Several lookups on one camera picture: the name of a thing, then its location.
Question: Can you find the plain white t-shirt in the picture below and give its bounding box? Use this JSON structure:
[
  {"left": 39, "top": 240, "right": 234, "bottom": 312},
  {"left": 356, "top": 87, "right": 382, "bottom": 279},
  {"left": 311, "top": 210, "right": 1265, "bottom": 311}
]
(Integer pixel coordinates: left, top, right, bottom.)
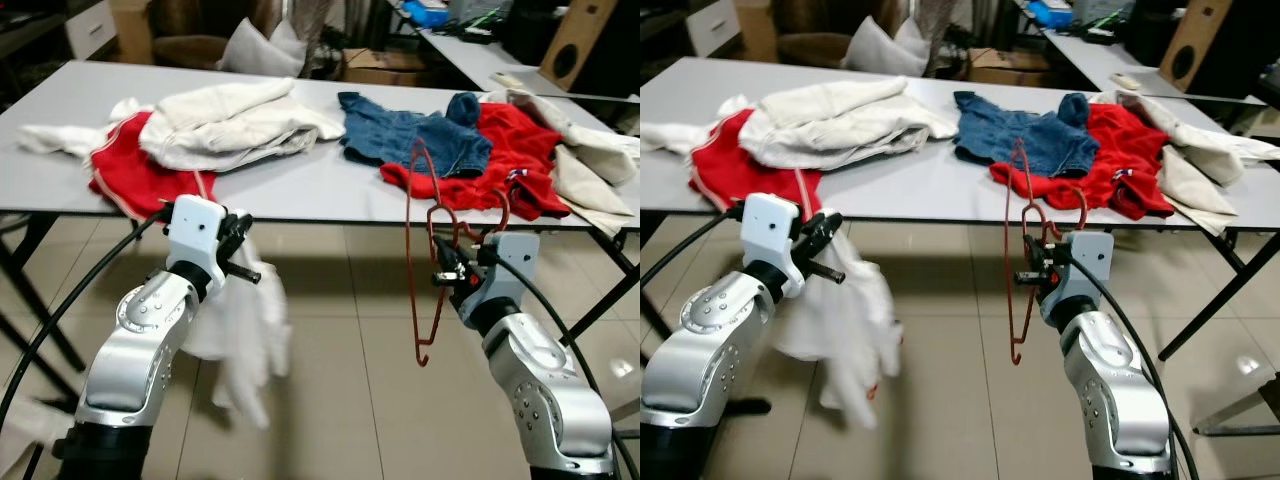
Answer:
[
  {"left": 183, "top": 235, "right": 293, "bottom": 431},
  {"left": 775, "top": 230, "right": 904, "bottom": 431}
]

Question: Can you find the cream jacket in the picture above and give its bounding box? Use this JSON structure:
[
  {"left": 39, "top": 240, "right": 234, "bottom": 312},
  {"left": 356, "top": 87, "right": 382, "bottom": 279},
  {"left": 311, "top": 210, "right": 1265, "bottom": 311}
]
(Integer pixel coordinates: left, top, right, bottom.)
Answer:
[
  {"left": 138, "top": 77, "right": 347, "bottom": 173},
  {"left": 740, "top": 77, "right": 959, "bottom": 171}
]

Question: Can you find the grey side table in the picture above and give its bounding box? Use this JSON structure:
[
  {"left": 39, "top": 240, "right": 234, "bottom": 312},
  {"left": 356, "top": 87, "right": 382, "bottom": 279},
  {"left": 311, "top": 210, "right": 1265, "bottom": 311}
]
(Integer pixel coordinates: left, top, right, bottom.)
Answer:
[
  {"left": 395, "top": 20, "right": 641, "bottom": 104},
  {"left": 1015, "top": 15, "right": 1280, "bottom": 109}
]

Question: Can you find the grey pillow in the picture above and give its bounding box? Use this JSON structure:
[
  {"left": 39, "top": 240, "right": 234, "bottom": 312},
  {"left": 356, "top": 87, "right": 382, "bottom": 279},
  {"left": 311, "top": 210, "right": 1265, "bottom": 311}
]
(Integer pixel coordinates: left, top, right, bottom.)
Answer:
[
  {"left": 218, "top": 17, "right": 307, "bottom": 79},
  {"left": 840, "top": 15, "right": 926, "bottom": 76}
]

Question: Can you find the white cloth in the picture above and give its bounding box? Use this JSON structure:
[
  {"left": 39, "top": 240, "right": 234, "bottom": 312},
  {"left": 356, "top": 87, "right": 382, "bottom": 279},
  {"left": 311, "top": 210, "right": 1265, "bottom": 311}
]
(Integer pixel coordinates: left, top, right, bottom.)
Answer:
[
  {"left": 17, "top": 97, "right": 143, "bottom": 161},
  {"left": 640, "top": 95, "right": 751, "bottom": 156}
]

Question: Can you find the red clothes hanger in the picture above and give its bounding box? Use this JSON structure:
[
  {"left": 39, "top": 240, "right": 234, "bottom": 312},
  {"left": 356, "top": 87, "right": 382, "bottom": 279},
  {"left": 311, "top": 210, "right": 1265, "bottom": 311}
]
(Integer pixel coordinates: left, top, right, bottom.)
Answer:
[
  {"left": 404, "top": 140, "right": 512, "bottom": 368},
  {"left": 1005, "top": 140, "right": 1089, "bottom": 366}
]

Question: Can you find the blue denim garment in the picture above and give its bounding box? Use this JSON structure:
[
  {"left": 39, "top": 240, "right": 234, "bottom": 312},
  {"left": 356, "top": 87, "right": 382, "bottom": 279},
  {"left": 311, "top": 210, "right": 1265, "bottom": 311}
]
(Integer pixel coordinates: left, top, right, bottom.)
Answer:
[
  {"left": 337, "top": 91, "right": 494, "bottom": 180},
  {"left": 952, "top": 90, "right": 1101, "bottom": 179}
]

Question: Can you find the brown armchair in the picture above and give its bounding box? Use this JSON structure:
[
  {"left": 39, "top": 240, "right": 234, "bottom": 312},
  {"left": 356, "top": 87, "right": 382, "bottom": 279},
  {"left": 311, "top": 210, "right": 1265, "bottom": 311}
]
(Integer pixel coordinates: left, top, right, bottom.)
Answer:
[
  {"left": 148, "top": 0, "right": 286, "bottom": 71},
  {"left": 775, "top": 0, "right": 906, "bottom": 69}
]

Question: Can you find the beige garment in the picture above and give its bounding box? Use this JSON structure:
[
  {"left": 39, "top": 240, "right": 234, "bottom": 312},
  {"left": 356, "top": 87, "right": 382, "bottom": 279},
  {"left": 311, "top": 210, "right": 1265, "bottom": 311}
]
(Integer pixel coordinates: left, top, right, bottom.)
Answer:
[
  {"left": 478, "top": 88, "right": 641, "bottom": 217},
  {"left": 1112, "top": 88, "right": 1280, "bottom": 236}
]

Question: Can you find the grey folding table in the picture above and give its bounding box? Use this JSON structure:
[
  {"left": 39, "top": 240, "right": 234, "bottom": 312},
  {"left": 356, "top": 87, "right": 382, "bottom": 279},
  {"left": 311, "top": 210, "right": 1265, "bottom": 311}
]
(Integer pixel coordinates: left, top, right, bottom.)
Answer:
[
  {"left": 0, "top": 60, "right": 641, "bottom": 373},
  {"left": 640, "top": 57, "right": 1280, "bottom": 361}
]

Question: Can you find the red white-striped garment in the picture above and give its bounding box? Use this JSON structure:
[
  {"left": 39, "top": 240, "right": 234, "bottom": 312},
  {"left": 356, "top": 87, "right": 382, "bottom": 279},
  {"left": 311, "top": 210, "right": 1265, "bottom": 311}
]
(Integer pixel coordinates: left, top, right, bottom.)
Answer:
[
  {"left": 88, "top": 110, "right": 217, "bottom": 221},
  {"left": 688, "top": 108, "right": 823, "bottom": 213}
]

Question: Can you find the small white drawer cabinet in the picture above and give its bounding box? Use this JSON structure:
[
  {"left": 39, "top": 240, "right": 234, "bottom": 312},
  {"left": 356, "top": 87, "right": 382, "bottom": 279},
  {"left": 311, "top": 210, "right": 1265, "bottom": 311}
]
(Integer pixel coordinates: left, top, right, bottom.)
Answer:
[
  {"left": 63, "top": 0, "right": 121, "bottom": 61},
  {"left": 685, "top": 0, "right": 743, "bottom": 58}
]

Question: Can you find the blue box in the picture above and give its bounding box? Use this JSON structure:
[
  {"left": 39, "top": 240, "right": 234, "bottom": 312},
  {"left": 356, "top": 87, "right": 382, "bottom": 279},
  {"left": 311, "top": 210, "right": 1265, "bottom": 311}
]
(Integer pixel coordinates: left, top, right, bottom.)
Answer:
[
  {"left": 405, "top": 0, "right": 451, "bottom": 29},
  {"left": 1028, "top": 0, "right": 1076, "bottom": 29}
]

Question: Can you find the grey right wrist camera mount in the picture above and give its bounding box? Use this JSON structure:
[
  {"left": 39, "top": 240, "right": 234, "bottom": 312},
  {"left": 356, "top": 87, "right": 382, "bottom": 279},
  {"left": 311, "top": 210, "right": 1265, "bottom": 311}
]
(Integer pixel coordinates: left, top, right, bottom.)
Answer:
[
  {"left": 478, "top": 232, "right": 542, "bottom": 313},
  {"left": 1050, "top": 230, "right": 1115, "bottom": 323}
]

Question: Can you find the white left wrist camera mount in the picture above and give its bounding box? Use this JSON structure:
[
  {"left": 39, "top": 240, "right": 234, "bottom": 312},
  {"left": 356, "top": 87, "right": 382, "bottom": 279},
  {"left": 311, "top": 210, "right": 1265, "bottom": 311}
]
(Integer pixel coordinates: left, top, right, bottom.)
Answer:
[
  {"left": 740, "top": 192, "right": 801, "bottom": 299},
  {"left": 165, "top": 195, "right": 227, "bottom": 293}
]

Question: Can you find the red fleece garment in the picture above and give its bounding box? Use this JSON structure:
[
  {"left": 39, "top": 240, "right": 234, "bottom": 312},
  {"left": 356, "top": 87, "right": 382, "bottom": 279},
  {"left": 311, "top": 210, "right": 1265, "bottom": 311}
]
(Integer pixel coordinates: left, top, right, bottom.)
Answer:
[
  {"left": 379, "top": 100, "right": 572, "bottom": 222},
  {"left": 988, "top": 100, "right": 1176, "bottom": 221}
]

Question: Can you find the wooden speaker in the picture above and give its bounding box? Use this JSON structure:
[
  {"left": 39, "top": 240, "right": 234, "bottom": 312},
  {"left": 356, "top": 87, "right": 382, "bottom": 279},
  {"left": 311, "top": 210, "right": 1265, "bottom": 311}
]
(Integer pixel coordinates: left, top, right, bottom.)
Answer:
[
  {"left": 538, "top": 0, "right": 623, "bottom": 94},
  {"left": 1158, "top": 0, "right": 1236, "bottom": 96}
]

